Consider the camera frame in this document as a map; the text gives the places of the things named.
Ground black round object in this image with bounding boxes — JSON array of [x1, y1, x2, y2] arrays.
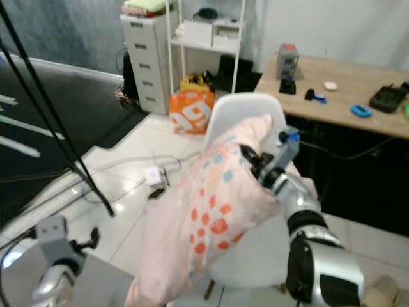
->
[[195, 8, 219, 21]]

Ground black tall bag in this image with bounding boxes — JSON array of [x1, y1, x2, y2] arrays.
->
[[115, 51, 140, 106]]

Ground blue and black tool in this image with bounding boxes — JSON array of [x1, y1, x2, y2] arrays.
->
[[305, 88, 328, 104]]

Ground white metal shelf rack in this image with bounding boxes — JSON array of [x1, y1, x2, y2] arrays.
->
[[163, 0, 249, 97]]

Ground grey floor cable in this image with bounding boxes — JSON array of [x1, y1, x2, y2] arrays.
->
[[96, 150, 208, 186]]

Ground black hanging desk cable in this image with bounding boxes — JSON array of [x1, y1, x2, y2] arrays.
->
[[294, 133, 387, 164]]

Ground black square bag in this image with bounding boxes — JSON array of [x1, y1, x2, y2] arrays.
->
[[216, 54, 253, 93]]

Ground green folded towel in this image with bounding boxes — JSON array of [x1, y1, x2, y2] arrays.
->
[[123, 0, 176, 19]]

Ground black tripod stand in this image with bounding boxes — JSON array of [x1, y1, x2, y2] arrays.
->
[[0, 3, 116, 218]]

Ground pink pillow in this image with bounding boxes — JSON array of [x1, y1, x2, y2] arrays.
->
[[125, 114, 301, 307]]

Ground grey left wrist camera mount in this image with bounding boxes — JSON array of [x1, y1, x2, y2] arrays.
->
[[35, 216, 82, 283]]

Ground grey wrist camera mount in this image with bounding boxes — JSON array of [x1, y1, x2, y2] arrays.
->
[[275, 126, 302, 170], [35, 216, 82, 283]]

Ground grey rug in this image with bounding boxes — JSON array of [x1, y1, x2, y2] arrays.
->
[[80, 253, 144, 307]]

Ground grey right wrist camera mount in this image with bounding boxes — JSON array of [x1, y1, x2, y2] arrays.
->
[[275, 126, 302, 170]]

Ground small blue object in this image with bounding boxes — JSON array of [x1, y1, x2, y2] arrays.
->
[[350, 104, 373, 118]]

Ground black floor adapter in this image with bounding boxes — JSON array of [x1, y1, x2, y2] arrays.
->
[[147, 185, 170, 202]]

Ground white plastic chair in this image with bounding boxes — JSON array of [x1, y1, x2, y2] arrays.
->
[[203, 93, 304, 301]]

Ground white box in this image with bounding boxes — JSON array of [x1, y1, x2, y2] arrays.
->
[[182, 21, 215, 47], [213, 20, 243, 44]]

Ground black controller case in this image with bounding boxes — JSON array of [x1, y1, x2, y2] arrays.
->
[[369, 83, 409, 114]]

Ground grey device with red top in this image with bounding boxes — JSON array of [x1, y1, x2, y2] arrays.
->
[[275, 43, 301, 95]]

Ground tan cardboard box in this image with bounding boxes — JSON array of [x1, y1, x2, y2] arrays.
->
[[360, 275, 402, 307]]

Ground white drawer cabinet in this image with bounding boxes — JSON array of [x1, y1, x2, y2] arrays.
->
[[120, 14, 176, 116]]

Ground yellow package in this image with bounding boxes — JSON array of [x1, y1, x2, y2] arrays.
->
[[179, 72, 215, 94]]

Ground wooden desk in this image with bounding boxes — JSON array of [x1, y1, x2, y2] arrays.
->
[[254, 52, 409, 141]]

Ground black floor mat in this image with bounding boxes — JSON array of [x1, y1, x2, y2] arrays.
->
[[0, 59, 148, 228]]

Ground orange shopping bag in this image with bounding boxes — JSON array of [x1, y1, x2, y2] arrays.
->
[[168, 90, 215, 135]]

